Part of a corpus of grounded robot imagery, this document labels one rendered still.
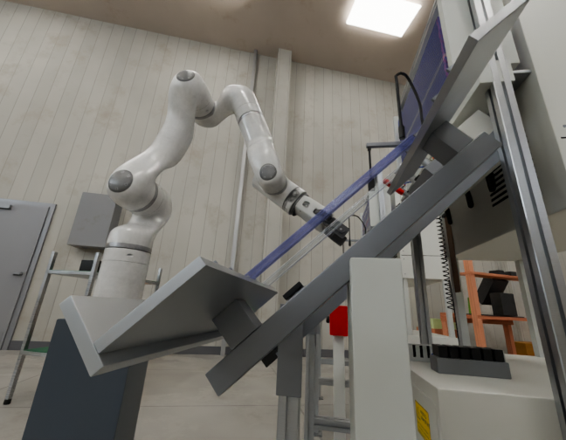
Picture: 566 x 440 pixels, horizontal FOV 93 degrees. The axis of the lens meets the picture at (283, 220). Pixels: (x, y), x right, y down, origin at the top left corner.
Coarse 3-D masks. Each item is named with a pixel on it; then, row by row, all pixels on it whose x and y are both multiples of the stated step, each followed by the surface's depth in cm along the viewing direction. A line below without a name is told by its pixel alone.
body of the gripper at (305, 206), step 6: (300, 198) 75; (306, 198) 75; (294, 204) 76; (300, 204) 74; (306, 204) 75; (312, 204) 73; (318, 204) 73; (294, 210) 78; (300, 210) 74; (306, 210) 73; (312, 210) 73; (300, 216) 78; (306, 216) 74; (312, 216) 72; (318, 228) 76
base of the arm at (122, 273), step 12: (108, 252) 73; (120, 252) 73; (132, 252) 74; (144, 252) 77; (108, 264) 72; (120, 264) 72; (132, 264) 74; (144, 264) 77; (108, 276) 71; (120, 276) 71; (132, 276) 73; (144, 276) 77; (96, 288) 71; (108, 288) 70; (120, 288) 71; (132, 288) 73
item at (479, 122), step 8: (480, 112) 71; (472, 120) 71; (480, 120) 70; (488, 120) 70; (464, 128) 70; (472, 128) 70; (480, 128) 70; (488, 128) 69; (472, 136) 69; (456, 200) 97
